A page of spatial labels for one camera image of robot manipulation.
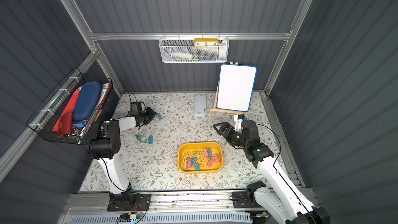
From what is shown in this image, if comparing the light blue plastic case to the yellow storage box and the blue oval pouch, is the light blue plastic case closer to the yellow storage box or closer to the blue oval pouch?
the yellow storage box

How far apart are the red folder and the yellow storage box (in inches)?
20.0

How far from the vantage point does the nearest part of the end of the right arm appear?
0.59 m

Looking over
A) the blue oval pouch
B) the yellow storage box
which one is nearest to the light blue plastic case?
the yellow storage box

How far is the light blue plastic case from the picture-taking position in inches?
42.3

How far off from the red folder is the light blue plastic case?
0.66 m
